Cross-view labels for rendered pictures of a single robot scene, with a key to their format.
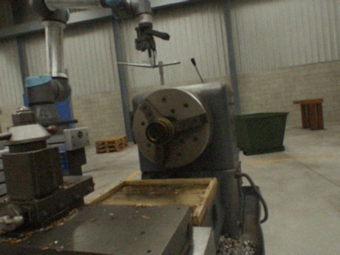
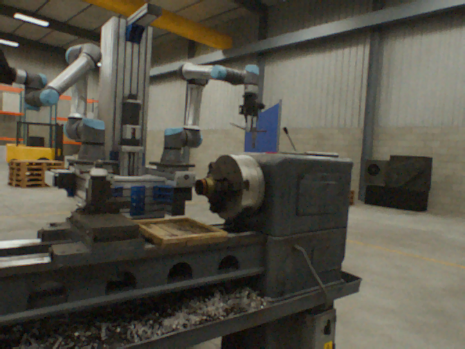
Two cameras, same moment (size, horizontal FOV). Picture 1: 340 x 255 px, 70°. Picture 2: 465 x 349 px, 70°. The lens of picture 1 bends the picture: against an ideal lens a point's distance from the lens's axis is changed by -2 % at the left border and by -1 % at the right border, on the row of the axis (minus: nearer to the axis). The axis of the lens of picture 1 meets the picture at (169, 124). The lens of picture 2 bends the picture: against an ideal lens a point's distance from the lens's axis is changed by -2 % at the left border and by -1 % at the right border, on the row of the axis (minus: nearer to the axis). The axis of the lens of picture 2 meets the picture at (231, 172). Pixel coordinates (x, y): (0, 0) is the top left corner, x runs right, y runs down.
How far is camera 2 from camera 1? 1.02 m
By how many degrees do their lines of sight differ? 35
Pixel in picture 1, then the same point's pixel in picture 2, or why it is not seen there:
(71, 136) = (176, 177)
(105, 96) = (343, 133)
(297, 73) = not seen: outside the picture
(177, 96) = (231, 163)
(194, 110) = (238, 176)
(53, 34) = (192, 94)
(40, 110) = (167, 154)
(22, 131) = (93, 171)
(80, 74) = (317, 101)
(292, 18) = not seen: outside the picture
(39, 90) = (169, 139)
